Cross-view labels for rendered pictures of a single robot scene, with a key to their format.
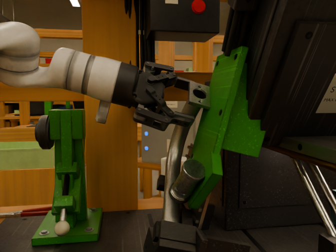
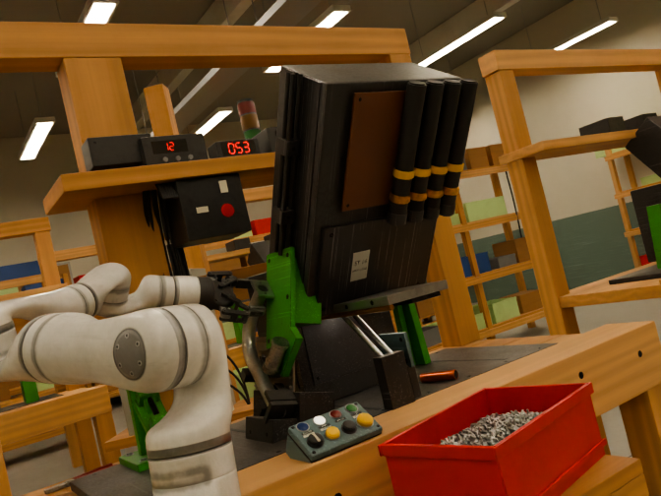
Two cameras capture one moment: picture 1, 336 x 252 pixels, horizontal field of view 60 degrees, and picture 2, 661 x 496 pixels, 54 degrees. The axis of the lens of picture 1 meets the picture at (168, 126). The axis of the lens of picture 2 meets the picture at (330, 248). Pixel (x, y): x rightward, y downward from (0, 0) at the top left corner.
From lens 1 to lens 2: 0.92 m
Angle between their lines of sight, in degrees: 25
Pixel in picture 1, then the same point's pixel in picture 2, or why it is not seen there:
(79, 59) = (167, 281)
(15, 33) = (120, 272)
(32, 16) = not seen: outside the picture
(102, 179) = not seen: hidden behind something
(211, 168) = (293, 336)
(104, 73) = (191, 288)
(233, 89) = (292, 278)
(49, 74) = (146, 298)
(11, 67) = (116, 299)
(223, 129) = (293, 307)
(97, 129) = not seen: hidden behind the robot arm
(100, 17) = (123, 236)
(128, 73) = (208, 283)
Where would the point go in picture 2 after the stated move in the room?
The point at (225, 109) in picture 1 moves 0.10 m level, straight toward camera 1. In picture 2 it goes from (291, 292) to (298, 291)
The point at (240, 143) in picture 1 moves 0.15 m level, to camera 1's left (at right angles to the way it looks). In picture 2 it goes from (306, 316) to (239, 333)
